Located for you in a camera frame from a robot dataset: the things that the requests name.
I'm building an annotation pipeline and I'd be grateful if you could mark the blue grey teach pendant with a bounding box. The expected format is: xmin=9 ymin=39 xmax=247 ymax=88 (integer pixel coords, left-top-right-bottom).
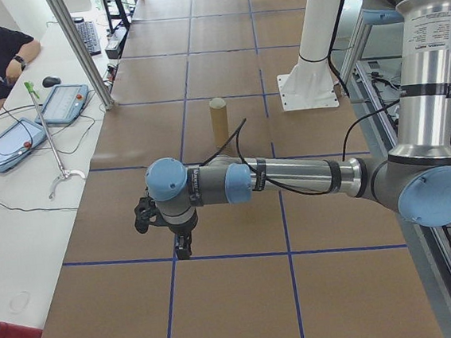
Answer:
xmin=0 ymin=115 xmax=49 ymax=174
xmin=32 ymin=81 xmax=93 ymax=130

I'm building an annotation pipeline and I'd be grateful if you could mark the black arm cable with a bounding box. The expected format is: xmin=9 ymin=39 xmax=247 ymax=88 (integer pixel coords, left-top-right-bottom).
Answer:
xmin=194 ymin=100 xmax=412 ymax=208

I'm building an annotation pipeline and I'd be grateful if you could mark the silver grabber tool green handle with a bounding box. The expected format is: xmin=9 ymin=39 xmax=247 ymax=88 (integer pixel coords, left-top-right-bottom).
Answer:
xmin=23 ymin=76 xmax=88 ymax=203

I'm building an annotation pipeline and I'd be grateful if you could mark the black box device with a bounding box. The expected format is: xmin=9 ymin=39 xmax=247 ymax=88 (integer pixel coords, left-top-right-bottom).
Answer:
xmin=103 ymin=26 xmax=130 ymax=61

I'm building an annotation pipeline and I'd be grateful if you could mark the black keyboard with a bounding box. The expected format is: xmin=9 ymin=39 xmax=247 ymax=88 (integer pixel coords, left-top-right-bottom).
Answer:
xmin=74 ymin=19 xmax=103 ymax=59

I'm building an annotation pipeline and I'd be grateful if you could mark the brown cardboard tube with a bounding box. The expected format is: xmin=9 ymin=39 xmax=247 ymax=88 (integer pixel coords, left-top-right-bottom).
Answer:
xmin=208 ymin=96 xmax=232 ymax=147

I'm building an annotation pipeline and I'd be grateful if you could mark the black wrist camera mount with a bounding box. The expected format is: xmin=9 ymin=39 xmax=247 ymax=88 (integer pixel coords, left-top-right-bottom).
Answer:
xmin=130 ymin=193 xmax=165 ymax=235

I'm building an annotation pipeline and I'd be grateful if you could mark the aluminium profile post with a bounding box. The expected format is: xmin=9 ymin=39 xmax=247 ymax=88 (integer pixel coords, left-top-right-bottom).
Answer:
xmin=44 ymin=0 xmax=119 ymax=116

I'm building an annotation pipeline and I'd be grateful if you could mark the black metal rack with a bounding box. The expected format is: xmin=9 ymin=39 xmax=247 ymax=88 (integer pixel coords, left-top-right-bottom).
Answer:
xmin=100 ymin=0 xmax=136 ymax=36

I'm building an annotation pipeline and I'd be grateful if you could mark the white pedestal column with plate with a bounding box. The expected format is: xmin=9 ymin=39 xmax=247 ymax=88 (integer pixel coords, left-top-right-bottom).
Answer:
xmin=268 ymin=0 xmax=341 ymax=114

